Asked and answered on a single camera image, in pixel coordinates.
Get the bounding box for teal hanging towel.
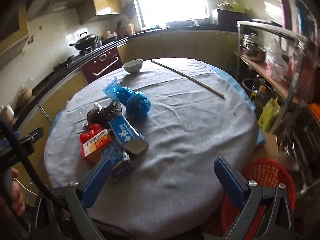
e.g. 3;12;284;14
295;0;309;36

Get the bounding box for white electric kettle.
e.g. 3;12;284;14
1;106;15;123

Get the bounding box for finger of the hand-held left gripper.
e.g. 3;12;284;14
18;127;44;155

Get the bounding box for large blue carton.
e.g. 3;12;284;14
108;115;150;155

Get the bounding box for blue plastic bag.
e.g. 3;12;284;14
125;90;152;119
104;76;135;105

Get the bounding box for red and orange box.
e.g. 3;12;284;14
80;129;112;165

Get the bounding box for blue table cover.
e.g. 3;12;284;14
49;62;267;146

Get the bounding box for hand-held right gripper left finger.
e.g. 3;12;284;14
34;156;113;240

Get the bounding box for black gas stove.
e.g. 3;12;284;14
52;47;100;71

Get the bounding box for seasoning bottles group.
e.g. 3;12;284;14
116;19;135;37

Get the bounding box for maroon oven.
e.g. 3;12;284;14
80;46;123;84

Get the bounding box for small blue carton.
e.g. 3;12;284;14
101;140;133;180

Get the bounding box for black microwave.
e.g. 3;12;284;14
211;8;248;27

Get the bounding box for red plastic packet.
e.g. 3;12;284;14
87;124;104;137

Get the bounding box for metal pots by stove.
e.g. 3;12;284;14
101;30;118;43

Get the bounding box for black plastic bag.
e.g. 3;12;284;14
87;100;124;127

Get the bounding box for black wok with lid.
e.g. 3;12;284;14
69;32;99;51

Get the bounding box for red plastic basket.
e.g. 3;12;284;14
220;159;295;240

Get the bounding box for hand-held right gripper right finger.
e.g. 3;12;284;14
214;157;297;240

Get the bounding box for yellow-green plastic bag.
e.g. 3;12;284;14
257;97;282;133

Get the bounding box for framed yellow wall cabinet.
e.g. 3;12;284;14
0;5;29;64

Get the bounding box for maroon hanging towel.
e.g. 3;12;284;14
279;0;292;30

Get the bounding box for person's left hand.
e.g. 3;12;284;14
11;169;25;217

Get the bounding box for cardboard box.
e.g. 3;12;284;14
260;132;279;161

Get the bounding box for black cable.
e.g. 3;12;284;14
0;124;67;207

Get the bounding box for range hood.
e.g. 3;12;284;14
25;0;95;22

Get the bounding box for grey tablecloth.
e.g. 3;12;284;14
44;58;259;239

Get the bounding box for steel pot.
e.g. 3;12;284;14
242;34;267;63

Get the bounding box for white bowl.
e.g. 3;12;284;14
122;59;143;74

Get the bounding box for metal basin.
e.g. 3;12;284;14
194;17;212;27

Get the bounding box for brown clay pot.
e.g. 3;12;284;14
16;86;33;108

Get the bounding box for pink plastic bag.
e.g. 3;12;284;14
265;39;290;83

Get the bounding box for green plastic bag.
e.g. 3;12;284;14
216;1;248;13

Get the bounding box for kitchen window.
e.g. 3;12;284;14
130;0;209;29

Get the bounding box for cooking oil bottle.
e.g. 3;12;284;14
250;75;268;105

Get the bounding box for metal shelf rack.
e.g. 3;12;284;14
235;20;320;155

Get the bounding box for long wooden stick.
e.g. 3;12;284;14
151;60;225;98

